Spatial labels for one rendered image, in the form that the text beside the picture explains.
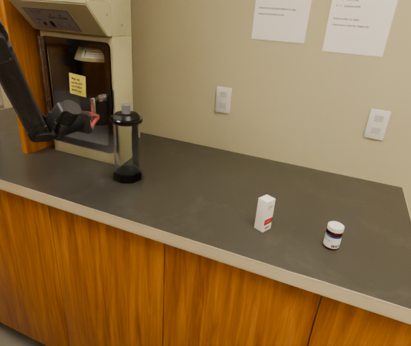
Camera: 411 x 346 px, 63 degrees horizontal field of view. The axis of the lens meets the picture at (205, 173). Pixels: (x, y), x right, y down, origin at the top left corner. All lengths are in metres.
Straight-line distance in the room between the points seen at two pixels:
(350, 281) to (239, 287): 0.30
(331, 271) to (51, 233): 0.93
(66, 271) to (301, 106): 1.12
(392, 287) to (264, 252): 0.31
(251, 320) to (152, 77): 1.15
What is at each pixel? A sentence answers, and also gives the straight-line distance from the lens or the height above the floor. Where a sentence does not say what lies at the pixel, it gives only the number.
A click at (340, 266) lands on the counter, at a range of 0.95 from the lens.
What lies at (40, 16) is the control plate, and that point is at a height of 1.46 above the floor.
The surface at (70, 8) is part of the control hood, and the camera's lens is 1.21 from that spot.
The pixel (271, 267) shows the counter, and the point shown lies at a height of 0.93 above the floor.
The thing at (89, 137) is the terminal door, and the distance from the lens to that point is 1.39.
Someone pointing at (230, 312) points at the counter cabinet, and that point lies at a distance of 1.08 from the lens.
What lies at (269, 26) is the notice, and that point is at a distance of 1.46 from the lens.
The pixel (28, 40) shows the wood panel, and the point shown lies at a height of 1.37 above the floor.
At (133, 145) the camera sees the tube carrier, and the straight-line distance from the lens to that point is 1.17.
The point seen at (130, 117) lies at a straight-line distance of 1.14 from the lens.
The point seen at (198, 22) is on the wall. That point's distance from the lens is 1.56.
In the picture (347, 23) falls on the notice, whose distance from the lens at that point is 1.42.
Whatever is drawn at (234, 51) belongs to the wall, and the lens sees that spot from 1.50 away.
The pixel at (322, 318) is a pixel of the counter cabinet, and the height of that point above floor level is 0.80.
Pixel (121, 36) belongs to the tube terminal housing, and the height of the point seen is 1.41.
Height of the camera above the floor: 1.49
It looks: 25 degrees down
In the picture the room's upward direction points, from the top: 4 degrees clockwise
